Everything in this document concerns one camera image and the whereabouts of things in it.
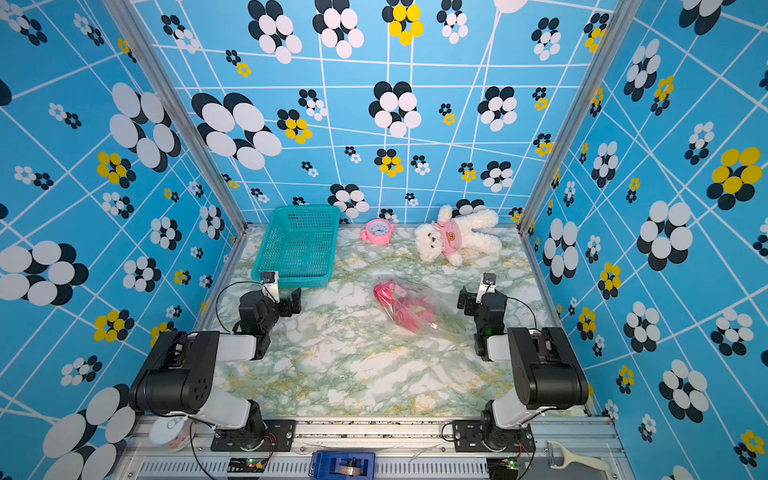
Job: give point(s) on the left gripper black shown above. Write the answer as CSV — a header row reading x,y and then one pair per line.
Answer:
x,y
285,304

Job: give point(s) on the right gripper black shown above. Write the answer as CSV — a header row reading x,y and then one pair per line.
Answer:
x,y
471,299

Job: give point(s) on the pink dragon fruit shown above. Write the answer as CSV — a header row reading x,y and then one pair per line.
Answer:
x,y
409,305

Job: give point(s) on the clear zip-top plastic bag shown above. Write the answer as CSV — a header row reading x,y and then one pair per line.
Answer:
x,y
451,327

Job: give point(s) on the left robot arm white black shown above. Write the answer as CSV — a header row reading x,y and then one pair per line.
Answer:
x,y
177,378

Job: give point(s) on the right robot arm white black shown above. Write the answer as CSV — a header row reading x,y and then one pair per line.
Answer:
x,y
546,373

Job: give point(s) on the teal plastic basket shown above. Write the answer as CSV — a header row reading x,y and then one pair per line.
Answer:
x,y
299,245

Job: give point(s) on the white teddy bear pink shirt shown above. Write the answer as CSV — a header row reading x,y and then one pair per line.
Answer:
x,y
449,236

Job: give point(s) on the pink alarm clock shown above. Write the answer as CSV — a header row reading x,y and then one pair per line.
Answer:
x,y
377,232

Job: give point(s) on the white tape roll disc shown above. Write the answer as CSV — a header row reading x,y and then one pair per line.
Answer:
x,y
171,433

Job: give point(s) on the blue tape dispenser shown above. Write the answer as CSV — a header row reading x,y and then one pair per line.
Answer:
x,y
342,465

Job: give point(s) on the white plastic peeler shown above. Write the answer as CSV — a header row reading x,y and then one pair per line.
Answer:
x,y
560,457

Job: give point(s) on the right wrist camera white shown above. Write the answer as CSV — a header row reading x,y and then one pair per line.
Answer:
x,y
487,285

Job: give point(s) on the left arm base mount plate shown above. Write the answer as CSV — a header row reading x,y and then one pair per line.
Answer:
x,y
271,436

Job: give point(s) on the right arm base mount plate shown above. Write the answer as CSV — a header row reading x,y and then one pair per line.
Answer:
x,y
474,436

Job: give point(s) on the aluminium front rail frame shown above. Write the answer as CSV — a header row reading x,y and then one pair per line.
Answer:
x,y
405,448

